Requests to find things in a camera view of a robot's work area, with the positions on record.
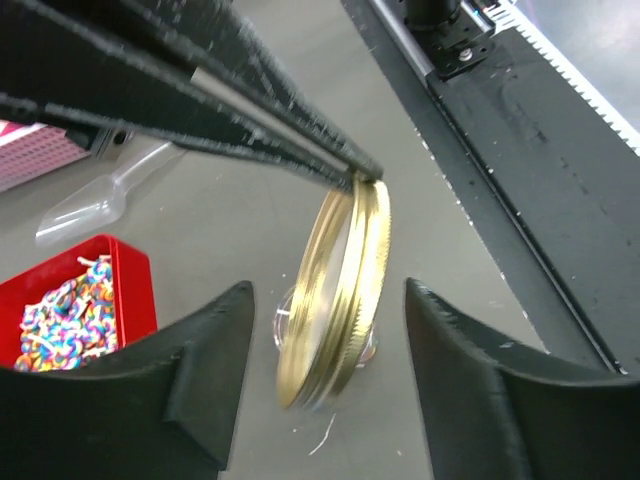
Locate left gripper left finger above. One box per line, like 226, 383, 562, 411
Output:
1, 281, 255, 479

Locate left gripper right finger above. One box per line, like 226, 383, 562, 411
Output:
405, 278, 639, 479

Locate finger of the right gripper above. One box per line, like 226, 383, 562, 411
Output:
1, 9, 353, 191
123, 1, 383, 181

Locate clear plastic scoop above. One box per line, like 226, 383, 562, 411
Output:
35, 142, 186, 247

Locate round cream jar lid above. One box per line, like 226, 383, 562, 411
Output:
277, 178, 392, 409

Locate white basket of clothes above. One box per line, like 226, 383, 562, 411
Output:
0, 120, 89, 192

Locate red tray of swirl lollipops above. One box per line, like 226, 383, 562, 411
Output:
1, 235, 157, 371

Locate clear glass jar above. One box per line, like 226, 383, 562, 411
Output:
272, 287, 379, 369

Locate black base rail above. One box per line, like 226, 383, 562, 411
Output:
344, 1, 639, 374

